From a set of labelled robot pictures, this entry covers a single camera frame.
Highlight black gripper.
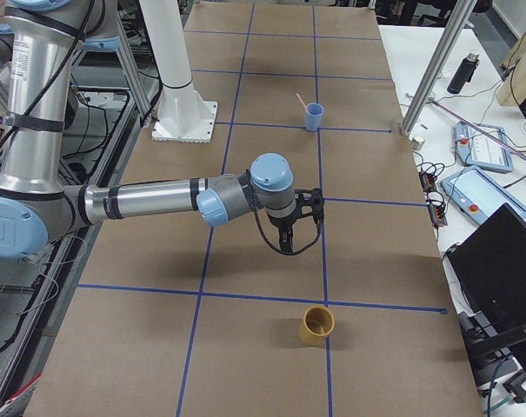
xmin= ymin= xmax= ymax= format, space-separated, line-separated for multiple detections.
xmin=268 ymin=212 xmax=299 ymax=253

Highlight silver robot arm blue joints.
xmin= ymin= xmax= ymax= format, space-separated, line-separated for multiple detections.
xmin=0 ymin=0 xmax=296 ymax=260

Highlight yellow plastic cup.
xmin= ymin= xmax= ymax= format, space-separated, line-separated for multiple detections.
xmin=299 ymin=306 xmax=336 ymax=347

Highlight blue plastic cup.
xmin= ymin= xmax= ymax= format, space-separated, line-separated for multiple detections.
xmin=304 ymin=103 xmax=324 ymax=132

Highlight near teach pendant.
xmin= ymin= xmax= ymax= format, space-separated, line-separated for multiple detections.
xmin=441 ymin=166 xmax=526 ymax=225

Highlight teach pendant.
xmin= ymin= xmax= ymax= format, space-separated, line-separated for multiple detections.
xmin=454 ymin=122 xmax=514 ymax=173
xmin=441 ymin=166 xmax=526 ymax=225

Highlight far teach pendant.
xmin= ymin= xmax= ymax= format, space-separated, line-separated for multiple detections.
xmin=454 ymin=122 xmax=514 ymax=173

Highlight white side table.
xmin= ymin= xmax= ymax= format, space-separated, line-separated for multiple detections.
xmin=377 ymin=23 xmax=526 ymax=417

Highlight black laptop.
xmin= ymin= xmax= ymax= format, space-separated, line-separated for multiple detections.
xmin=448 ymin=203 xmax=526 ymax=328

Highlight black monitor stand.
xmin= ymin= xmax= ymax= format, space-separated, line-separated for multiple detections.
xmin=458 ymin=313 xmax=526 ymax=369

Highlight black water bottle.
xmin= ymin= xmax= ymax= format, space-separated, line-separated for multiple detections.
xmin=447 ymin=50 xmax=479 ymax=95

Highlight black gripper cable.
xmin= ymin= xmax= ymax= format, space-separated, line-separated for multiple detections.
xmin=252 ymin=197 xmax=323 ymax=257

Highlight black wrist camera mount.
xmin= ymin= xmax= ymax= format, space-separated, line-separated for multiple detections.
xmin=294 ymin=188 xmax=325 ymax=228

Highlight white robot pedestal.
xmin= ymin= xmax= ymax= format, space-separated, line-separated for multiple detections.
xmin=140 ymin=0 xmax=218 ymax=143

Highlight aluminium frame post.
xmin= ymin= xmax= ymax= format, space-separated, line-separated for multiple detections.
xmin=400 ymin=0 xmax=476 ymax=136

